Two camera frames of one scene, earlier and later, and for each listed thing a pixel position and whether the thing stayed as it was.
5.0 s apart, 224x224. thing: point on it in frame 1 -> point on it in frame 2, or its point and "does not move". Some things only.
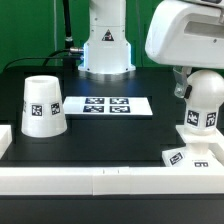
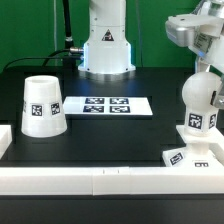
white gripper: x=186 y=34 -> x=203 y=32
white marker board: x=107 y=106 does not move
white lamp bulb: x=202 y=108 does not move
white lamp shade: x=43 y=114 does not move
